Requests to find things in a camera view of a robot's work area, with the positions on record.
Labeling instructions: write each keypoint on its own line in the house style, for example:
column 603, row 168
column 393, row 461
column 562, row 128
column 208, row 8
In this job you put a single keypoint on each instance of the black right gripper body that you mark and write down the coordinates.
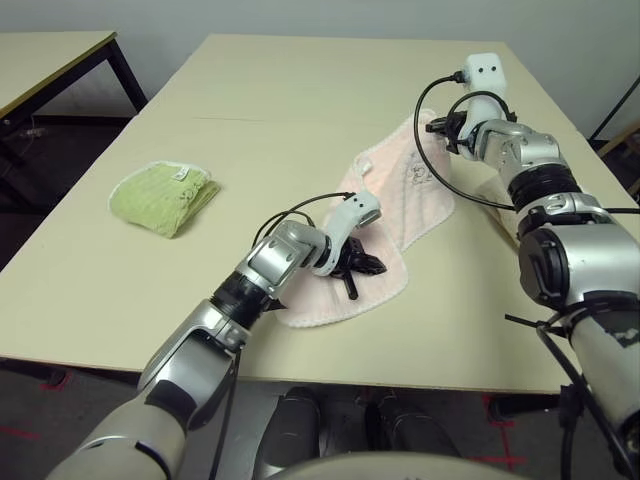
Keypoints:
column 459, row 130

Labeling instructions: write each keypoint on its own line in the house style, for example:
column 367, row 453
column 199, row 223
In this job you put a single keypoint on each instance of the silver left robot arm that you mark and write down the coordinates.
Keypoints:
column 200, row 340

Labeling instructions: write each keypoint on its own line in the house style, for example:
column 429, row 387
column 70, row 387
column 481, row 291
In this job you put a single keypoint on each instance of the black robot left foot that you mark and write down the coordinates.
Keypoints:
column 290, row 430

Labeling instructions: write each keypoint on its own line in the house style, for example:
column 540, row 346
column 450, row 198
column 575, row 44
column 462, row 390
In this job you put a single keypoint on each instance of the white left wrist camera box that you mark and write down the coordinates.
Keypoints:
column 350, row 210

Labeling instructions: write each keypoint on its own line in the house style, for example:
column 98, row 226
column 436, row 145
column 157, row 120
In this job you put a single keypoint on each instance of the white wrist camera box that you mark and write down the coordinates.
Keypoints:
column 482, row 70
column 350, row 210

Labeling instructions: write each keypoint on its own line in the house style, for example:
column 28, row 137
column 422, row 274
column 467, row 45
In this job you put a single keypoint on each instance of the green folded towel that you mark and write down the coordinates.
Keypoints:
column 160, row 200

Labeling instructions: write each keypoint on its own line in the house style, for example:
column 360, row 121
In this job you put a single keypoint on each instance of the beige folded towel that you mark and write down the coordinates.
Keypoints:
column 487, row 192

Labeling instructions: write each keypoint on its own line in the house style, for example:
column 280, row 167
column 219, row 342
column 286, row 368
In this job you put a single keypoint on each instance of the black table leg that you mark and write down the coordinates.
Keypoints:
column 525, row 405
column 35, row 375

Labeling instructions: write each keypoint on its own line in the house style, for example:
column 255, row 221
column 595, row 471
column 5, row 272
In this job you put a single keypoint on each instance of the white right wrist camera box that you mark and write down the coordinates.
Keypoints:
column 482, row 70

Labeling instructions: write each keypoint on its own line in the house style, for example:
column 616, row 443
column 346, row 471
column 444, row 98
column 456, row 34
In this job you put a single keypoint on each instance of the black robot right foot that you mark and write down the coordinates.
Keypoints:
column 405, row 425

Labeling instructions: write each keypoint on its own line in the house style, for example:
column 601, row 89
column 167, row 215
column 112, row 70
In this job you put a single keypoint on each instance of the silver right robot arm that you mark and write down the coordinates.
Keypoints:
column 550, row 250

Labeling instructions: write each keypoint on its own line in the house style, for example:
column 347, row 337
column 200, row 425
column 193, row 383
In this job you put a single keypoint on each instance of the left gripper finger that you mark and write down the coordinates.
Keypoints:
column 351, row 287
column 375, row 265

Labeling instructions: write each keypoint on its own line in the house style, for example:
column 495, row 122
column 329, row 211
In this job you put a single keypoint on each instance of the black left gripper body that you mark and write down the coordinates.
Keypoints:
column 350, row 255

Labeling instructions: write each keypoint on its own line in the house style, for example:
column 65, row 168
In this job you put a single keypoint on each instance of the black tripod stand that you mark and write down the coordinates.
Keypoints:
column 617, row 107

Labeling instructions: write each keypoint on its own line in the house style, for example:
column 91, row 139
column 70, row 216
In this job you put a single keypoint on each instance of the pink towel with white trim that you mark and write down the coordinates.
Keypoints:
column 400, row 190

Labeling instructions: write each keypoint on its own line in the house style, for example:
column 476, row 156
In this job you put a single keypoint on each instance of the beige table with black frame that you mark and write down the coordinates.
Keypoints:
column 45, row 55

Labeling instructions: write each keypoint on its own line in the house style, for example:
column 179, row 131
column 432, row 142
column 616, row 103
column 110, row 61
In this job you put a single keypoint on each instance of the pale robot torso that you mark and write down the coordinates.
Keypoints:
column 390, row 470

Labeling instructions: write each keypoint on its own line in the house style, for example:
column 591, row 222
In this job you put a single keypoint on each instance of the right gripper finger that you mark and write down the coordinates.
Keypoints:
column 437, row 125
column 454, row 145

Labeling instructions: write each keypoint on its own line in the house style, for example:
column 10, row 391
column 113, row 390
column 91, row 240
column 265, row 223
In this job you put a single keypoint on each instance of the black robot foot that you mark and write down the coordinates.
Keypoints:
column 405, row 425
column 290, row 430

